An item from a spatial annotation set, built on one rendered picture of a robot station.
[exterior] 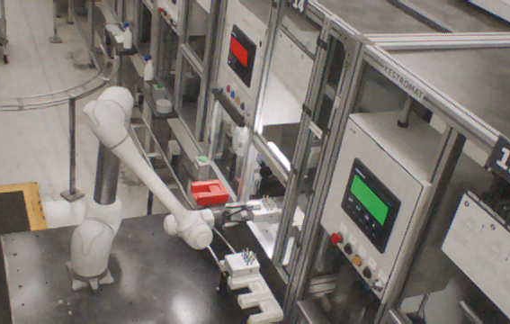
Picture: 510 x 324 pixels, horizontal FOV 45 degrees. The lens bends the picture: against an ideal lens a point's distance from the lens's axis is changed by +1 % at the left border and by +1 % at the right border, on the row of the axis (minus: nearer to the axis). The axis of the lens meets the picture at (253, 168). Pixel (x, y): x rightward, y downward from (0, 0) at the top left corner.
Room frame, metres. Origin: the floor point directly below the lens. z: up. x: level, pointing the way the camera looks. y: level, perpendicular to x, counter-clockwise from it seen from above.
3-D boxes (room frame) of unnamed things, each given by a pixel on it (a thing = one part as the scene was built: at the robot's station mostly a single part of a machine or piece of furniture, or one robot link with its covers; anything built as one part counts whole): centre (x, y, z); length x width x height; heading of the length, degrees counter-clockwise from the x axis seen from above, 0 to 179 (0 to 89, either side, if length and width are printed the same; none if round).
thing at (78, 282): (2.02, 0.63, 0.71); 0.22 x 0.18 x 0.06; 29
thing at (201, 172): (2.62, 0.25, 0.97); 0.08 x 0.08 x 0.12; 29
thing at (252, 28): (2.67, 0.05, 1.60); 0.42 x 0.29 x 0.46; 29
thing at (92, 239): (2.05, 0.64, 0.85); 0.18 x 0.16 x 0.22; 2
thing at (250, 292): (1.93, -0.08, 0.84); 0.36 x 0.14 x 0.10; 29
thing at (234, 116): (2.60, 0.17, 1.37); 0.36 x 0.04 x 0.04; 29
